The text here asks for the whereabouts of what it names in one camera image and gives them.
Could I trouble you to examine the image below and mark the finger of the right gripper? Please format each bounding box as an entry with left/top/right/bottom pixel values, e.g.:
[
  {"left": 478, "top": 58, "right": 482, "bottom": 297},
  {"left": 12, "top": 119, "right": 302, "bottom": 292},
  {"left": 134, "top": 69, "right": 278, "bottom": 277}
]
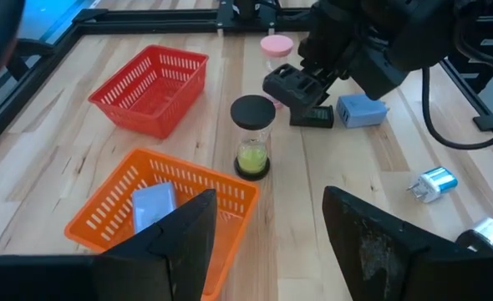
[{"left": 262, "top": 62, "right": 332, "bottom": 127}]

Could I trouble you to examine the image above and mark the red plastic basket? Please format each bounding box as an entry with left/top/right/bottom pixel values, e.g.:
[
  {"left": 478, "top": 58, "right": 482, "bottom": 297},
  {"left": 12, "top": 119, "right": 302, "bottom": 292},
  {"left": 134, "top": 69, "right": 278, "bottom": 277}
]
[{"left": 87, "top": 44, "right": 210, "bottom": 140}]

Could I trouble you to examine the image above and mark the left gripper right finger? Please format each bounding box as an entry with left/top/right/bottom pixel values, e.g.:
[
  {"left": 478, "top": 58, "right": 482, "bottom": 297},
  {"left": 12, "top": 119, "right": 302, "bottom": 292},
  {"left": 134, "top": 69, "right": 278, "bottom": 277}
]
[{"left": 322, "top": 186, "right": 444, "bottom": 301}]

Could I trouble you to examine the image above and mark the sand timer yellow-green sand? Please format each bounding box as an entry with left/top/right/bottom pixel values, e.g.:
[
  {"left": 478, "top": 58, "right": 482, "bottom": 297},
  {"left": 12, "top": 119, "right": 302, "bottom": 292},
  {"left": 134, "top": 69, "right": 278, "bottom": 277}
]
[{"left": 229, "top": 94, "right": 277, "bottom": 182}]

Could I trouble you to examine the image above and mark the silver wall charger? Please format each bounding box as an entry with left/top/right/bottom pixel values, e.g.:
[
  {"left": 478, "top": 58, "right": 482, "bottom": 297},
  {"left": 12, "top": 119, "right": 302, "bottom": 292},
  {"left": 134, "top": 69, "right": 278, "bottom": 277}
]
[{"left": 455, "top": 216, "right": 493, "bottom": 257}]

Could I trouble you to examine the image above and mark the pink-capped sand timer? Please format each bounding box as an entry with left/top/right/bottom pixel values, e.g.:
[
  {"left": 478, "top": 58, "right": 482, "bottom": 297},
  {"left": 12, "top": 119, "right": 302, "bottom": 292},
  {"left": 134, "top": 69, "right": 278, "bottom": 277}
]
[{"left": 259, "top": 33, "right": 295, "bottom": 110}]

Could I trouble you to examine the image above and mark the black device with display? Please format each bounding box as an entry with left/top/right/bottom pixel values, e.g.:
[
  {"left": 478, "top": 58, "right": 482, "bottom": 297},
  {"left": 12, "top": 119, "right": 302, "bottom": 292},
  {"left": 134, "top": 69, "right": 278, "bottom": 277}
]
[{"left": 290, "top": 105, "right": 335, "bottom": 129}]

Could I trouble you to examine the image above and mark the metallic blue white charger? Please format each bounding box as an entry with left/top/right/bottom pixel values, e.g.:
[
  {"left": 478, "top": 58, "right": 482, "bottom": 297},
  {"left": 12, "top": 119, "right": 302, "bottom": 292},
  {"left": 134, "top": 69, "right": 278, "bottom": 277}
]
[{"left": 405, "top": 166, "right": 460, "bottom": 205}]

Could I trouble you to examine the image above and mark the orange plastic basket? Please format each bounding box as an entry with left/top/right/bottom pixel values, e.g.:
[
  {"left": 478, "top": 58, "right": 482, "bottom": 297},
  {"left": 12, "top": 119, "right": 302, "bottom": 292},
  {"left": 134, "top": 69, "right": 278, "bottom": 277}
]
[{"left": 64, "top": 146, "right": 261, "bottom": 301}]

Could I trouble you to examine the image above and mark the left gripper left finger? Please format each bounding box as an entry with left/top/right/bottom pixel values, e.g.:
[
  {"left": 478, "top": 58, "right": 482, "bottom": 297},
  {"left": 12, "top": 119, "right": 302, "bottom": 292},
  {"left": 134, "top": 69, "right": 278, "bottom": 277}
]
[{"left": 95, "top": 188, "right": 219, "bottom": 301}]

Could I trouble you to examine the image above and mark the light blue wall charger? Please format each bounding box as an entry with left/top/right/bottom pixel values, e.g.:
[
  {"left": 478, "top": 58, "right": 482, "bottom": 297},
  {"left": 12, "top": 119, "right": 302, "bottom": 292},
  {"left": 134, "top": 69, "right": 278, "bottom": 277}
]
[
  {"left": 131, "top": 181, "right": 178, "bottom": 235},
  {"left": 336, "top": 93, "right": 389, "bottom": 129}
]

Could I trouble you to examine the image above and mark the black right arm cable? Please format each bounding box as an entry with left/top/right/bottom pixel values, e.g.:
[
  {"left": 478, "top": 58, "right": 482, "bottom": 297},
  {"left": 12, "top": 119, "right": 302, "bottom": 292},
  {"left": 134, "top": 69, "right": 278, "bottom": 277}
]
[{"left": 420, "top": 24, "right": 493, "bottom": 151}]

